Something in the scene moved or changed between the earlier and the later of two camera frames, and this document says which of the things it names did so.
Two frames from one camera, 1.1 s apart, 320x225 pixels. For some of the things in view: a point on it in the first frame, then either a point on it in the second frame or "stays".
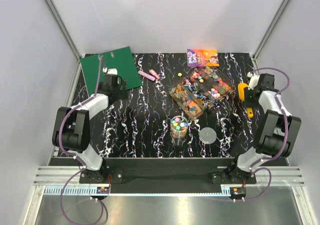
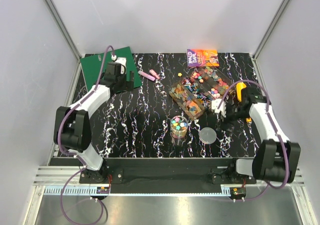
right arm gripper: [247, 103] -> [228, 105]
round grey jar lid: [208, 135] stays
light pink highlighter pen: [146, 75] stays
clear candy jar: [179, 127] stays
